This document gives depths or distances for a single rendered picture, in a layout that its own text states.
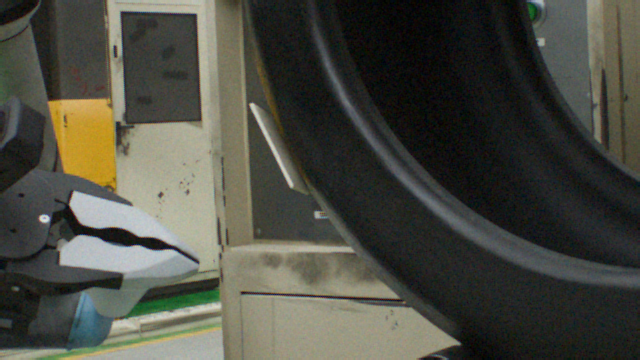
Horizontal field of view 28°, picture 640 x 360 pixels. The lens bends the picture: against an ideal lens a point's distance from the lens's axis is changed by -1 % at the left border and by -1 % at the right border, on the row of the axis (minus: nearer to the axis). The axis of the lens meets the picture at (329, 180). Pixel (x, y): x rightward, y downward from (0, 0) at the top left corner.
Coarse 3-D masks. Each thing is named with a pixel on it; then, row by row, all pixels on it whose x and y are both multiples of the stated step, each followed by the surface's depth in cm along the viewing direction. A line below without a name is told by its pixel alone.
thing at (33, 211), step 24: (24, 192) 81; (48, 192) 81; (0, 216) 79; (24, 216) 79; (48, 216) 80; (0, 240) 78; (24, 240) 78; (48, 240) 79; (0, 264) 78; (0, 288) 80; (24, 288) 80; (0, 312) 81; (24, 312) 81; (24, 336) 83
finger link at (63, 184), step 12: (48, 180) 82; (60, 180) 83; (72, 180) 83; (84, 180) 83; (60, 192) 82; (72, 192) 83; (84, 192) 83; (96, 192) 83; (108, 192) 83; (132, 204) 83
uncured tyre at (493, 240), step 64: (256, 0) 79; (320, 0) 77; (384, 0) 97; (448, 0) 101; (512, 0) 100; (256, 64) 84; (320, 64) 76; (384, 64) 95; (448, 64) 100; (512, 64) 100; (320, 128) 77; (384, 128) 76; (448, 128) 99; (512, 128) 100; (576, 128) 98; (320, 192) 80; (384, 192) 74; (448, 192) 75; (512, 192) 97; (576, 192) 97; (384, 256) 76; (448, 256) 72; (512, 256) 70; (576, 256) 94; (448, 320) 75; (512, 320) 71; (576, 320) 68
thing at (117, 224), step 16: (80, 208) 82; (96, 208) 82; (112, 208) 83; (128, 208) 83; (64, 224) 83; (80, 224) 81; (96, 224) 81; (112, 224) 82; (128, 224) 82; (144, 224) 82; (160, 224) 83; (112, 240) 82; (128, 240) 82; (144, 240) 82; (160, 240) 82; (176, 240) 82; (192, 256) 83
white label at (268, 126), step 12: (252, 108) 79; (264, 120) 80; (264, 132) 79; (276, 132) 82; (276, 144) 80; (276, 156) 79; (288, 156) 81; (288, 168) 79; (288, 180) 78; (300, 180) 81; (300, 192) 80
